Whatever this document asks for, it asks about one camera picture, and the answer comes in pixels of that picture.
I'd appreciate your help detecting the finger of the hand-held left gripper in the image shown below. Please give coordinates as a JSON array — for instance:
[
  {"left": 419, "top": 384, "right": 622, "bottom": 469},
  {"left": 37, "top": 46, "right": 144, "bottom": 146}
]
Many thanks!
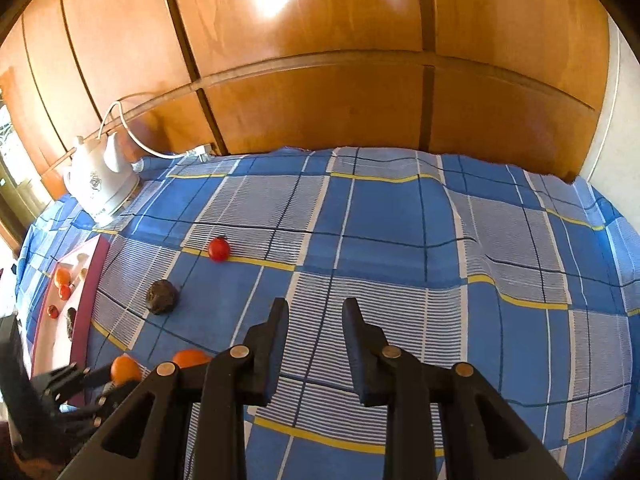
[
  {"left": 31, "top": 361, "right": 114, "bottom": 404},
  {"left": 57, "top": 380, "right": 139, "bottom": 436}
]

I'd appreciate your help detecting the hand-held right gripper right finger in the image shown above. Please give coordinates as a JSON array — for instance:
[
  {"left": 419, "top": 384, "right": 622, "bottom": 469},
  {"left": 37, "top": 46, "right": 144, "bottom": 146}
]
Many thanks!
[{"left": 341, "top": 297, "right": 568, "bottom": 480}]

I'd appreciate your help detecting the wooden door with glass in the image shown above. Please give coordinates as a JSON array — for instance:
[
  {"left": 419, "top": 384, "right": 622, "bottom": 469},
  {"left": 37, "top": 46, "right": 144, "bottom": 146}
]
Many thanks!
[{"left": 0, "top": 90, "right": 51, "bottom": 241}]

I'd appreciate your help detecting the white ceramic electric kettle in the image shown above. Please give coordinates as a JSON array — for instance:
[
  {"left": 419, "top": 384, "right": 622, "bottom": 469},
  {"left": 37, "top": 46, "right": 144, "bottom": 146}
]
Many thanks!
[{"left": 62, "top": 130, "right": 143, "bottom": 226}]

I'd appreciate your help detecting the white kettle power cord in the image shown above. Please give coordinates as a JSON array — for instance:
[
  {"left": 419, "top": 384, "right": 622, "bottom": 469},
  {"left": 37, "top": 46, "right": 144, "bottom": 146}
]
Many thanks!
[{"left": 96, "top": 101, "right": 211, "bottom": 159}]

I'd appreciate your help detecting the wooden panelled wardrobe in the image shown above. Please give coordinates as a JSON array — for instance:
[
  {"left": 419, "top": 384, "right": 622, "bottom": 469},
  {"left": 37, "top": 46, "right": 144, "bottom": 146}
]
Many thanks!
[{"left": 0, "top": 0, "right": 613, "bottom": 211}]

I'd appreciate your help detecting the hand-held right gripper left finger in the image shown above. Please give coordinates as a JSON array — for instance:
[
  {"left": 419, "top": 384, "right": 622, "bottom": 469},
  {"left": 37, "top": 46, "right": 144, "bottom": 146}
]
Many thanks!
[{"left": 57, "top": 297, "right": 291, "bottom": 480}]

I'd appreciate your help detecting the pink cardboard box tray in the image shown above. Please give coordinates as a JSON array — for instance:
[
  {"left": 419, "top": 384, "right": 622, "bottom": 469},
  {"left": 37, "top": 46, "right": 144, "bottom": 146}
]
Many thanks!
[{"left": 29, "top": 235, "right": 111, "bottom": 406}]

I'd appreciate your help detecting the blue plaid bedsheet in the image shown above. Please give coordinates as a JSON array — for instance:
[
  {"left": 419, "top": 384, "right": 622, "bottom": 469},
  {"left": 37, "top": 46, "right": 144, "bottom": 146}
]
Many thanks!
[{"left": 15, "top": 146, "right": 640, "bottom": 480}]

